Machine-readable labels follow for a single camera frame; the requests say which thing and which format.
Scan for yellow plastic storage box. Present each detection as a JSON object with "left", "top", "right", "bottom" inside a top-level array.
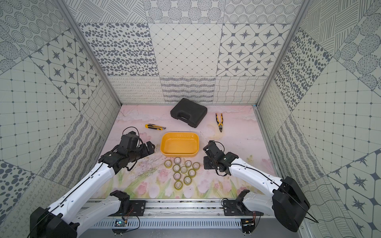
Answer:
[{"left": 160, "top": 132, "right": 199, "bottom": 158}]

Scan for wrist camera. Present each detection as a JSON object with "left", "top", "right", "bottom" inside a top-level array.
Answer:
[
  {"left": 120, "top": 131, "right": 140, "bottom": 150},
  {"left": 207, "top": 141, "right": 225, "bottom": 156}
]

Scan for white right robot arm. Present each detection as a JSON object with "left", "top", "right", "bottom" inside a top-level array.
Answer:
[{"left": 203, "top": 140, "right": 315, "bottom": 232}]

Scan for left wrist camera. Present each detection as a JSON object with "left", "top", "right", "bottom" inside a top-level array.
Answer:
[{"left": 120, "top": 131, "right": 140, "bottom": 150}]

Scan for yellow black pliers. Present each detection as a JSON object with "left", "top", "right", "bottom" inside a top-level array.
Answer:
[{"left": 215, "top": 113, "right": 224, "bottom": 132}]

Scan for black plastic tool case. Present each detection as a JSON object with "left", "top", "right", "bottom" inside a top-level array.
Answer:
[{"left": 170, "top": 98, "right": 207, "bottom": 128}]

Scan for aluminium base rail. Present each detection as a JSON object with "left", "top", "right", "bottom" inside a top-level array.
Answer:
[{"left": 90, "top": 199, "right": 280, "bottom": 234}]

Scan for transparent tape roll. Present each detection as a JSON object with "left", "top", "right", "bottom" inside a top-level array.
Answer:
[
  {"left": 188, "top": 169, "right": 196, "bottom": 178},
  {"left": 192, "top": 162, "right": 200, "bottom": 171},
  {"left": 174, "top": 157, "right": 182, "bottom": 165},
  {"left": 185, "top": 160, "right": 192, "bottom": 168},
  {"left": 164, "top": 160, "right": 173, "bottom": 169},
  {"left": 183, "top": 176, "right": 192, "bottom": 185},
  {"left": 172, "top": 164, "right": 181, "bottom": 173},
  {"left": 174, "top": 180, "right": 183, "bottom": 190},
  {"left": 180, "top": 166, "right": 188, "bottom": 174},
  {"left": 173, "top": 172, "right": 182, "bottom": 181}
]

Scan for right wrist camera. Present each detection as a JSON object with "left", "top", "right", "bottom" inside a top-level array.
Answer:
[{"left": 207, "top": 141, "right": 225, "bottom": 156}]

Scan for yellow black utility knife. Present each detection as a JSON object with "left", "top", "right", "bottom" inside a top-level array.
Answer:
[{"left": 145, "top": 124, "right": 166, "bottom": 131}]

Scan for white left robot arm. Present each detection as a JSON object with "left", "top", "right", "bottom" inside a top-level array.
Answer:
[{"left": 28, "top": 141, "right": 155, "bottom": 238}]

